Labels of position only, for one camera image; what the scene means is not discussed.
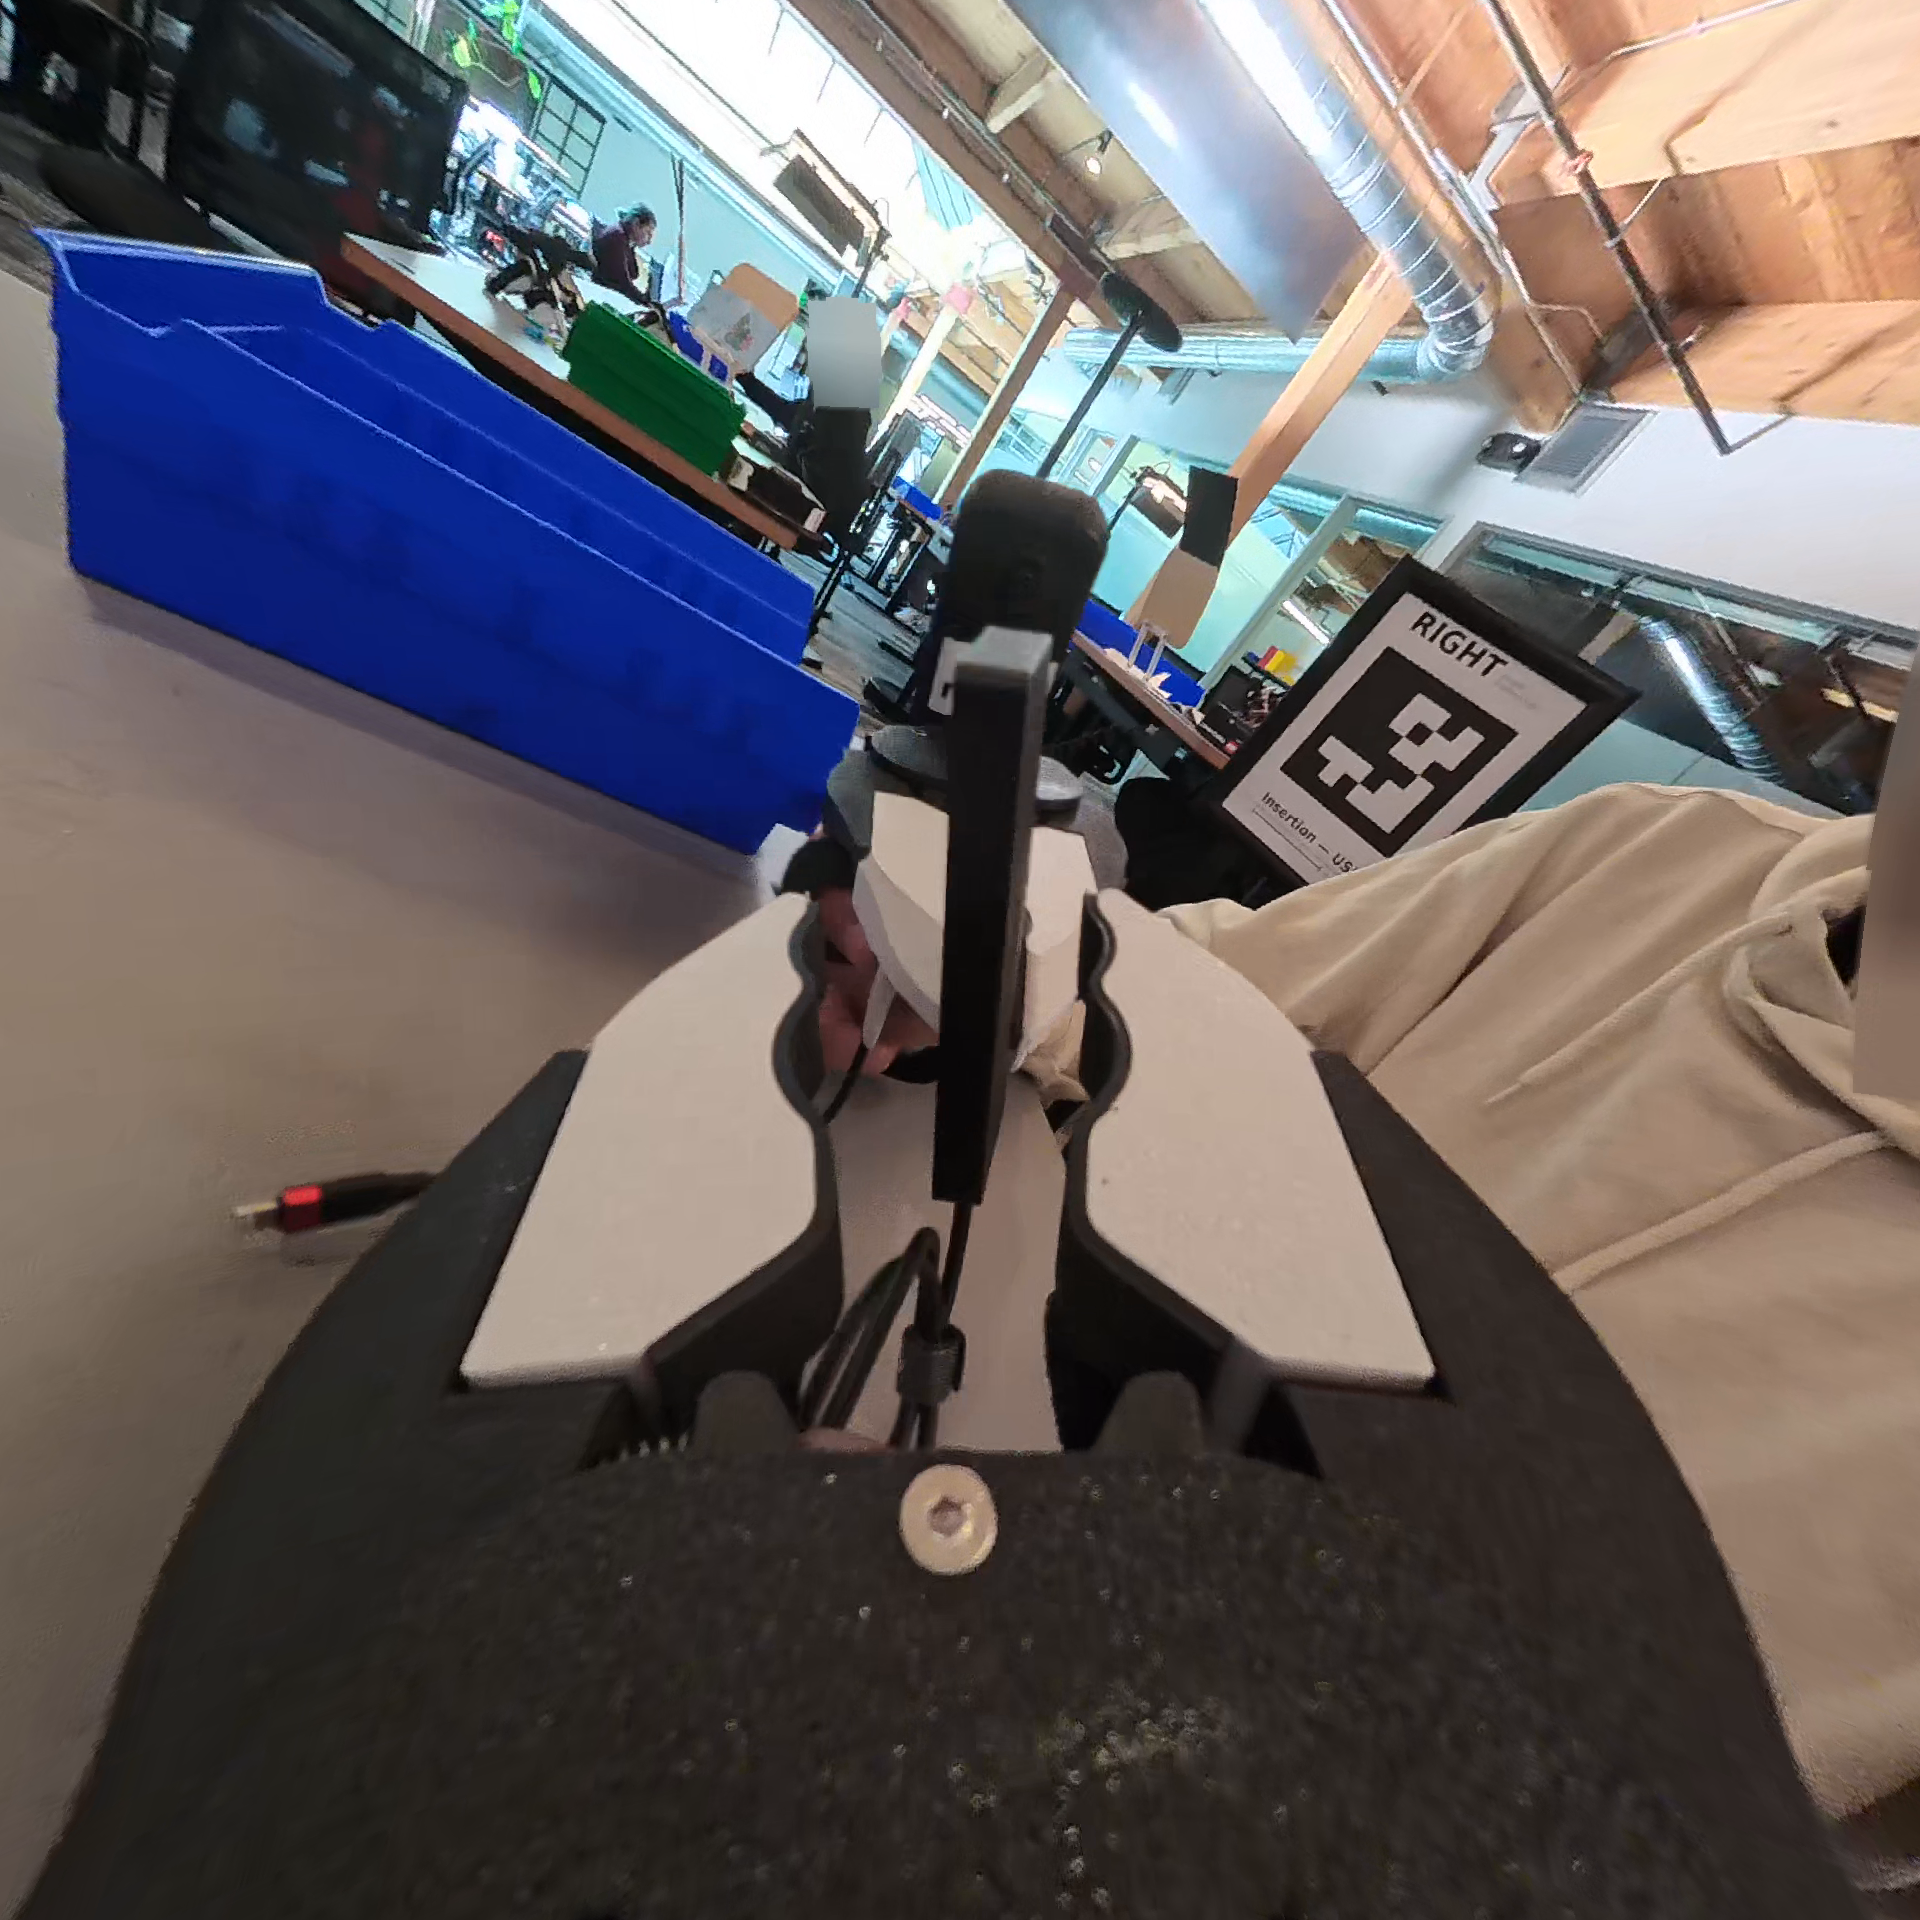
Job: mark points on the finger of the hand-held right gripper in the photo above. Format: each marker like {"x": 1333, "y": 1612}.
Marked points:
{"x": 908, "y": 885}
{"x": 1058, "y": 915}

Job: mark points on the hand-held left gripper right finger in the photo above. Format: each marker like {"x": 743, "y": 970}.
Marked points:
{"x": 1244, "y": 1202}

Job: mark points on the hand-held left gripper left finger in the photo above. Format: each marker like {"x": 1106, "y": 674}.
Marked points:
{"x": 661, "y": 1184}

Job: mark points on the black USB hub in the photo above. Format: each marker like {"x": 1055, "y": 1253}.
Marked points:
{"x": 991, "y": 902}

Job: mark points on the blue plastic bin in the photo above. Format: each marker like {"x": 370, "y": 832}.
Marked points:
{"x": 376, "y": 525}

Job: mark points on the person's right hand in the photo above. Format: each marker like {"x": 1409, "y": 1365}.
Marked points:
{"x": 848, "y": 974}

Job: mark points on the black floor lamp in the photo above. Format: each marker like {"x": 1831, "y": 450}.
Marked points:
{"x": 1141, "y": 307}

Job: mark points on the framed marker sign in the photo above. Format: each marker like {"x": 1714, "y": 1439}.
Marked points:
{"x": 1425, "y": 751}

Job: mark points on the green plastic bin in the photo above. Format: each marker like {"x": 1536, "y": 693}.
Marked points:
{"x": 645, "y": 376}

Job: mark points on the person's cream hoodie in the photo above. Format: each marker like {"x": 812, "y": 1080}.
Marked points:
{"x": 1724, "y": 1424}

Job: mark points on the wooden office desk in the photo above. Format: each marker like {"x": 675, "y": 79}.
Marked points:
{"x": 450, "y": 323}

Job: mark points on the black monitor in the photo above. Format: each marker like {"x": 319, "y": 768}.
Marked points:
{"x": 316, "y": 119}

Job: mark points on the silver ventilation duct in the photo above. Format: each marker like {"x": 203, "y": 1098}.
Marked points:
{"x": 1410, "y": 255}

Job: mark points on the wall air vent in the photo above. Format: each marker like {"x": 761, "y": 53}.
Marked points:
{"x": 1583, "y": 446}

